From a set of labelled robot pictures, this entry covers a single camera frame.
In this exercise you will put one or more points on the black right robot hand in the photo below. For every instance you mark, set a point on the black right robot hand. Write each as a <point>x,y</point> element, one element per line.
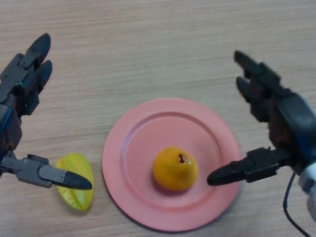
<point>291,118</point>

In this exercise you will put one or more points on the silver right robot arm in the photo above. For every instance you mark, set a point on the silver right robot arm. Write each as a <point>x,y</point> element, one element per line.
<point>311,187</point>

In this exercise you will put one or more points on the yellow orange pear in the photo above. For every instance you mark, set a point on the yellow orange pear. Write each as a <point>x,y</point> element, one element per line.
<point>172,172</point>

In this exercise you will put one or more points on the yellow starfruit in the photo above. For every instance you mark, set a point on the yellow starfruit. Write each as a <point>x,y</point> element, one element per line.
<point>76,200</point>

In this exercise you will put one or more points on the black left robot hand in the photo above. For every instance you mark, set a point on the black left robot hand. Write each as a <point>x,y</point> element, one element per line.
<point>22,86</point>

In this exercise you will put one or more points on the pink round plate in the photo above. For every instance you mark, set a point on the pink round plate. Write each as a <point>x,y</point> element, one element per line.
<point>138,148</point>

